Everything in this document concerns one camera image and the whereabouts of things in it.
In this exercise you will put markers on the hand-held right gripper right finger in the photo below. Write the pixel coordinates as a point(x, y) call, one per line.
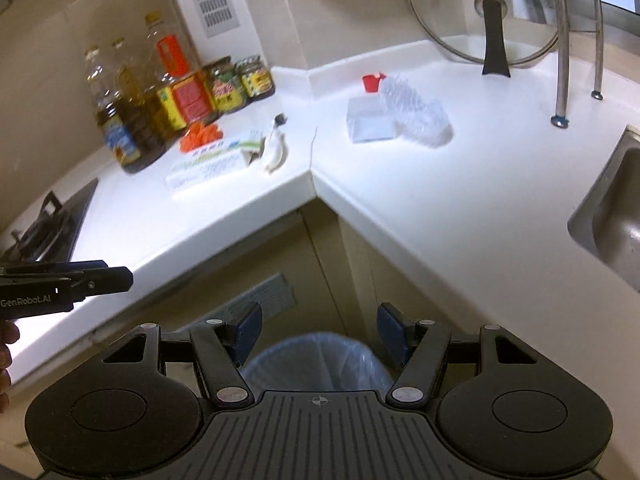
point(391, 330)

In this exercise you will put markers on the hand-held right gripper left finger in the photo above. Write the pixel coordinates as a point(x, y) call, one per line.
point(248, 330)

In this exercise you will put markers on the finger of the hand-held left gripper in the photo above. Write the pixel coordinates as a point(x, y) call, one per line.
point(50, 266)
point(107, 280)

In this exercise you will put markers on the blue lined mesh trash bin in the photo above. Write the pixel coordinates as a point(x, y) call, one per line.
point(320, 365)

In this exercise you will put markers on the orange food scrap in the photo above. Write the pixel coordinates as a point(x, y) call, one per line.
point(200, 136)

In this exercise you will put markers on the clear plastic box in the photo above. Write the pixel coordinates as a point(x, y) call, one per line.
point(370, 120)

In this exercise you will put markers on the person's left hand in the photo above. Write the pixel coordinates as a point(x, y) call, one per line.
point(5, 355)

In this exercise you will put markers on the silver cabinet vent grille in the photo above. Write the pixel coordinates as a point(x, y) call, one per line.
point(270, 295)

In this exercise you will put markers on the black burner pan support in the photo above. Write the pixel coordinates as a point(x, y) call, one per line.
point(42, 225)

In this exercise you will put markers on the black gas stove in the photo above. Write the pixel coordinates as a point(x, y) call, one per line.
point(75, 220)

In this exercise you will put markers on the beige kitchen cabinet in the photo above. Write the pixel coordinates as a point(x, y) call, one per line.
point(320, 260)

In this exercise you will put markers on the large dark blue-label bottle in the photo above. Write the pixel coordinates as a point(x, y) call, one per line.
point(127, 145)

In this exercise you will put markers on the white and green medicine box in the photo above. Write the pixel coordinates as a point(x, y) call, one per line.
point(210, 165)

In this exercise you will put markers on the pale vegetable scrap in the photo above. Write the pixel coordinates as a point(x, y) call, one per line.
point(275, 152)

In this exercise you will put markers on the clear plastic blister tray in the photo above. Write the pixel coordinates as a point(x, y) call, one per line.
point(417, 112)

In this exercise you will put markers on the large yellow-label glass jar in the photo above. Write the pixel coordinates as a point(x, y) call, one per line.
point(226, 90)

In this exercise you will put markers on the stainless steel sink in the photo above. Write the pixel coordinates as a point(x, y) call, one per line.
point(615, 225)

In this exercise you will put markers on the small red cup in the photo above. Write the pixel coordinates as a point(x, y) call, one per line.
point(372, 82)

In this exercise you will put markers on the small yellow-label glass jar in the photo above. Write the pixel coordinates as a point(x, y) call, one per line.
point(256, 80)

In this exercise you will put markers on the glass pot lid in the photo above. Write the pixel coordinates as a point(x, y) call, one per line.
point(450, 20)

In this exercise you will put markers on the metal rack legs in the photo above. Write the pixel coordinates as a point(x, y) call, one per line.
point(562, 60)

